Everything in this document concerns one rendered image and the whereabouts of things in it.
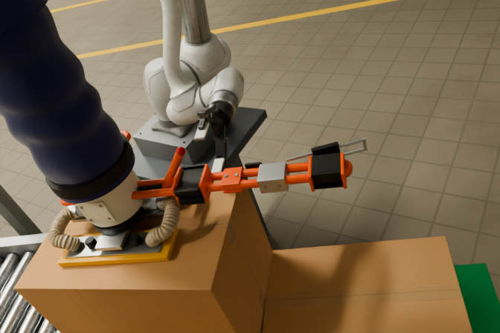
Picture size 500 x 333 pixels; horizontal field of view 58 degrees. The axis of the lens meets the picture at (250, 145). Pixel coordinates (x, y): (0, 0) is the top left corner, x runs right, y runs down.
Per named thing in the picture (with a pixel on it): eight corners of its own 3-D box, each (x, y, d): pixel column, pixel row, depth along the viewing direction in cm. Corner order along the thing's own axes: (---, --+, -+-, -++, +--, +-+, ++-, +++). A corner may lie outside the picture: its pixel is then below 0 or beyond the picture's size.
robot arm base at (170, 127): (171, 102, 198) (167, 92, 195) (209, 110, 186) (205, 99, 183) (143, 128, 188) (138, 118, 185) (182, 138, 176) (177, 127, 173)
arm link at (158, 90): (149, 114, 184) (126, 70, 171) (181, 91, 192) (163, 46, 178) (171, 126, 174) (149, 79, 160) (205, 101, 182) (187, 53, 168)
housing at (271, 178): (260, 195, 112) (256, 182, 109) (263, 175, 117) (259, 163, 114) (288, 192, 110) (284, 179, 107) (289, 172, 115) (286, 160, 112)
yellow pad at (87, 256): (59, 267, 126) (50, 256, 123) (74, 238, 134) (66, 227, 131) (170, 262, 117) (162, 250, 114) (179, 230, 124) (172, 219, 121)
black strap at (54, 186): (37, 204, 113) (28, 193, 111) (76, 143, 130) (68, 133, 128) (115, 196, 107) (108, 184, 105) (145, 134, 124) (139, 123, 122)
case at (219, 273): (83, 354, 150) (13, 288, 125) (128, 254, 179) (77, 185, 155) (254, 365, 131) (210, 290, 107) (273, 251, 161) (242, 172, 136)
